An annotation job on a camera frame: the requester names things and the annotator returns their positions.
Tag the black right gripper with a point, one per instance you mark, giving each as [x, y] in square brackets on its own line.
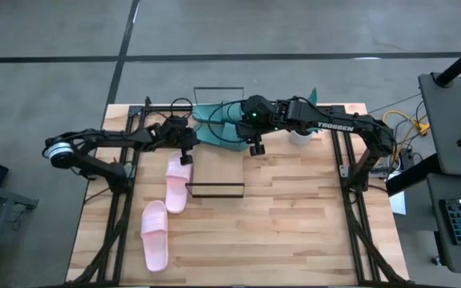
[256, 112]

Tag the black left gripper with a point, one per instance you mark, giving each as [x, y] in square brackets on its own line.
[174, 134]

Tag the pink rubber slide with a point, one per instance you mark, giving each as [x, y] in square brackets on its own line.
[155, 236]
[176, 188]

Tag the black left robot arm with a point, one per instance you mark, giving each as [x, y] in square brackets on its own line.
[106, 138]

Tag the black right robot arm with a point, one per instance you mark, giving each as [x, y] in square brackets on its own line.
[334, 126]

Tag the snake plant in white pot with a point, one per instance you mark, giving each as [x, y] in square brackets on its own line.
[300, 138]

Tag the black diagonal bar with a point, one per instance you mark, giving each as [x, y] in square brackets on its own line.
[410, 176]

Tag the white paper sheet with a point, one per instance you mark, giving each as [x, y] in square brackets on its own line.
[398, 204]

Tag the grey desk with pole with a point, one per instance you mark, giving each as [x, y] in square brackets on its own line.
[446, 120]

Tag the grey keyboard desk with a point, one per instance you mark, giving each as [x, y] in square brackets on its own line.
[434, 188]

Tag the black round pole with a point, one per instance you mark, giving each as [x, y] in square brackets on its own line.
[460, 62]

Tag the black aluminium table frame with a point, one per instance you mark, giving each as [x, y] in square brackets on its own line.
[134, 114]

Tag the black metal frame shelf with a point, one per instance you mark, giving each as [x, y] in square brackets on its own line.
[214, 190]

